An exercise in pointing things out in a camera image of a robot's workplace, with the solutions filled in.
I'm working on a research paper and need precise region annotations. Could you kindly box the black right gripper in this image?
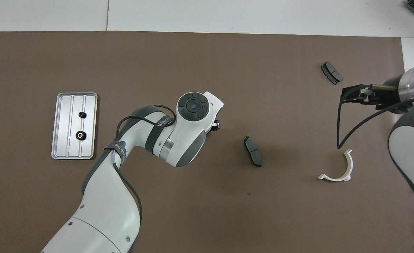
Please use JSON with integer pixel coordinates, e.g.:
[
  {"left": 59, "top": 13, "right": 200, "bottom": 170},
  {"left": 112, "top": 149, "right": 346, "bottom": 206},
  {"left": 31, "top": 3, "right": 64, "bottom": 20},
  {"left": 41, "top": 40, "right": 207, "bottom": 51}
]
[{"left": 341, "top": 76, "right": 404, "bottom": 113}]

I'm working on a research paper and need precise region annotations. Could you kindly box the white curved plastic bracket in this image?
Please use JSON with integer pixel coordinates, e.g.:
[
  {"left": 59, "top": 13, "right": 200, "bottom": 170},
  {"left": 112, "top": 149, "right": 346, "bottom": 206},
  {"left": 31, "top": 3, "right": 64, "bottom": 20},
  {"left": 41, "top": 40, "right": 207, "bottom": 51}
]
[{"left": 318, "top": 149, "right": 354, "bottom": 182}]

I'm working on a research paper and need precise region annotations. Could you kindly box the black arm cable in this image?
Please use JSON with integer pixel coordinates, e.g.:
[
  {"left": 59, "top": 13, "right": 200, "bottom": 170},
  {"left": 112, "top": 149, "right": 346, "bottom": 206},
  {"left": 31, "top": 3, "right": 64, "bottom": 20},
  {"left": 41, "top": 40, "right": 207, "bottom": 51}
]
[
  {"left": 337, "top": 86, "right": 414, "bottom": 150},
  {"left": 103, "top": 104, "right": 176, "bottom": 225}
]

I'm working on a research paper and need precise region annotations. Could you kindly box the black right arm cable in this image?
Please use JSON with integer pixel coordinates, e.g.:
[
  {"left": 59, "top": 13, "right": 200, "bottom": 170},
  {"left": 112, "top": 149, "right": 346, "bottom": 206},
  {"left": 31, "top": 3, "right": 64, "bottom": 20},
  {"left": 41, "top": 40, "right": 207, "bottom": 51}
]
[{"left": 337, "top": 86, "right": 414, "bottom": 150}]

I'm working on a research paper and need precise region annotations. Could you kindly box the dark grey brake pad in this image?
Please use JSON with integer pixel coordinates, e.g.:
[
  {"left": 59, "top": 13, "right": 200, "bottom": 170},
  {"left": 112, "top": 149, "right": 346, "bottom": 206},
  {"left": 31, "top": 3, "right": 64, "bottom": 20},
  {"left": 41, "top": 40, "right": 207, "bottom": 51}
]
[
  {"left": 320, "top": 61, "right": 344, "bottom": 85},
  {"left": 244, "top": 136, "right": 262, "bottom": 168}
]

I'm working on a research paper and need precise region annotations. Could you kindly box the silver metal tray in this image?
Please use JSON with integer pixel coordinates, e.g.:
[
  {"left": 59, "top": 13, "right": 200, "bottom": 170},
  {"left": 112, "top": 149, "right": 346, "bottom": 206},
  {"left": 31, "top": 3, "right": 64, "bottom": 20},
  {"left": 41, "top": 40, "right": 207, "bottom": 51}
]
[{"left": 51, "top": 92, "right": 98, "bottom": 160}]

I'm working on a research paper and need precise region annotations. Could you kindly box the brown table mat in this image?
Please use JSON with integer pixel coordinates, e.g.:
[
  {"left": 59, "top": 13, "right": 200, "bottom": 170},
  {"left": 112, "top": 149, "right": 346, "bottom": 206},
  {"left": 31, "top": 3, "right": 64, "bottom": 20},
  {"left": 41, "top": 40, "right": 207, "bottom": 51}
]
[{"left": 0, "top": 31, "right": 414, "bottom": 253}]

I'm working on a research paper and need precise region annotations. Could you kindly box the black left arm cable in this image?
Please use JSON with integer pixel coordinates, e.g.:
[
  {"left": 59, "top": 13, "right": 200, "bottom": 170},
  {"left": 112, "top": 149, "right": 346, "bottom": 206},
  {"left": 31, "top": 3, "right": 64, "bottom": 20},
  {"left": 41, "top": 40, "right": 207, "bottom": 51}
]
[{"left": 103, "top": 104, "right": 176, "bottom": 225}]

